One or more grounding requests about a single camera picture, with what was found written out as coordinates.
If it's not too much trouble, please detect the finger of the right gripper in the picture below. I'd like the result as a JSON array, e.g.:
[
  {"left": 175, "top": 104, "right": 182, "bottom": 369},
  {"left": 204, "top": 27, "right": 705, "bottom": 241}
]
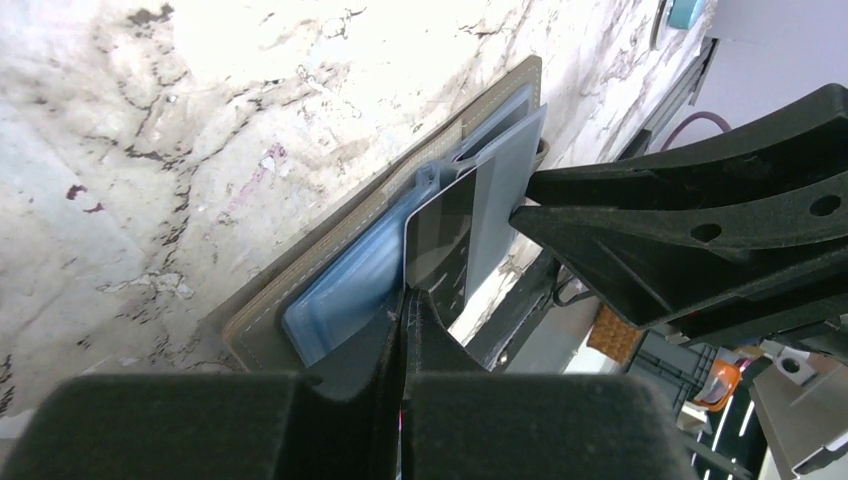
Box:
[
  {"left": 511, "top": 174, "right": 847, "bottom": 344},
  {"left": 526, "top": 83, "right": 847, "bottom": 207}
]

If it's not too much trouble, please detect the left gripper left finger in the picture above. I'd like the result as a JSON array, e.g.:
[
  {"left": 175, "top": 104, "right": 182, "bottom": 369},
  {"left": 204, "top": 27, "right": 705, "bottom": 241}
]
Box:
[{"left": 1, "top": 293, "right": 402, "bottom": 479}]

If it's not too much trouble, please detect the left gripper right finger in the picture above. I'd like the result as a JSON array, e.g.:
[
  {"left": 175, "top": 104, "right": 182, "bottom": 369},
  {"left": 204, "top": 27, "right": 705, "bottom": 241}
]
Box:
[{"left": 401, "top": 289, "right": 695, "bottom": 479}]

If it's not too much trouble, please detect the grey leather card holder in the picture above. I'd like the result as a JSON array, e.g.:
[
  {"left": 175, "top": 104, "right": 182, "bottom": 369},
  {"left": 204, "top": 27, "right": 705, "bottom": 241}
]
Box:
[{"left": 223, "top": 55, "right": 547, "bottom": 371}]

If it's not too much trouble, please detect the glossy black credit card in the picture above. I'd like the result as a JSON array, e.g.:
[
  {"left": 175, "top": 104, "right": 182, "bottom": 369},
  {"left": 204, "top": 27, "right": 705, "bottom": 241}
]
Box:
[{"left": 404, "top": 168, "right": 477, "bottom": 327}]

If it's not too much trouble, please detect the woven basket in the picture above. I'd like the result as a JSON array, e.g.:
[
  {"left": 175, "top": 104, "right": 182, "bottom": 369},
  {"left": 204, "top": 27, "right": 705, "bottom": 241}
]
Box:
[{"left": 587, "top": 305, "right": 644, "bottom": 365}]

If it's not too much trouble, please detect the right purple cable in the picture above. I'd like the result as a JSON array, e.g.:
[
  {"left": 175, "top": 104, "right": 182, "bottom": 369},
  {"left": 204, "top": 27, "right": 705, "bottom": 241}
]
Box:
[{"left": 661, "top": 111, "right": 733, "bottom": 152}]

